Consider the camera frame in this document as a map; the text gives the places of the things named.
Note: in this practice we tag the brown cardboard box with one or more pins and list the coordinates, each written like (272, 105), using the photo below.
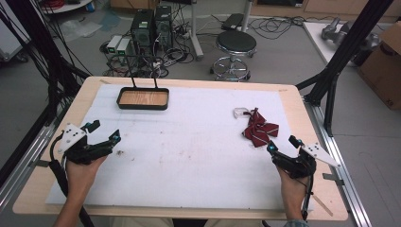
(383, 72)

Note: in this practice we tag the white foam mat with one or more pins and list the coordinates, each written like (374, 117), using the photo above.
(189, 142)

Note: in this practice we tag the clear plastic sheet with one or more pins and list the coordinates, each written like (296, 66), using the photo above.
(80, 29)

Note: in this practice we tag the white board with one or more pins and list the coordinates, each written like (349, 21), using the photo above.
(315, 38)

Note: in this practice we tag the thin wooden stick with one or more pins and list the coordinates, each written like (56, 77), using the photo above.
(322, 205)

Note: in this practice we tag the person's right hand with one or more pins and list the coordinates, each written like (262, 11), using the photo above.
(292, 190)

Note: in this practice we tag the round white table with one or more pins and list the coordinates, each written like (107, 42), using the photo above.
(67, 7)

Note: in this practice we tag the white pole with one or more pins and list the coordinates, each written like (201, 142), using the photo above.
(247, 15)

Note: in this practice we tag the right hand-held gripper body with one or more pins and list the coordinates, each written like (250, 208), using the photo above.
(296, 167)

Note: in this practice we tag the black computer tower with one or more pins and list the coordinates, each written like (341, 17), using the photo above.
(142, 31)
(164, 26)

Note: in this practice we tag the black round stool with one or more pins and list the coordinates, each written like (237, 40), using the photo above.
(235, 42)

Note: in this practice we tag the white table leg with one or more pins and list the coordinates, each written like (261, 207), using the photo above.
(196, 38)

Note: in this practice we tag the aluminium rail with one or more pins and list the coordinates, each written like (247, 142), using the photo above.
(343, 176)
(25, 164)

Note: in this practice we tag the black metal frame stand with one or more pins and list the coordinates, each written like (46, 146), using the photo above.
(340, 60)
(47, 56)

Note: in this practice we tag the red striped bow tie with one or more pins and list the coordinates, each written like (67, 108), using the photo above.
(260, 129)

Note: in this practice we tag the black flat device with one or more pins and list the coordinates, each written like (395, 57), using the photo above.
(232, 21)

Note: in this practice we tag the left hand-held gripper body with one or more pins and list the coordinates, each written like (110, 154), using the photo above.
(72, 138)

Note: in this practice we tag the person's left hand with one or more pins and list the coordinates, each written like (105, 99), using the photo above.
(79, 179)

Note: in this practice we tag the small white box device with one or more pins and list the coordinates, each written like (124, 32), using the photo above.
(113, 44)
(123, 47)

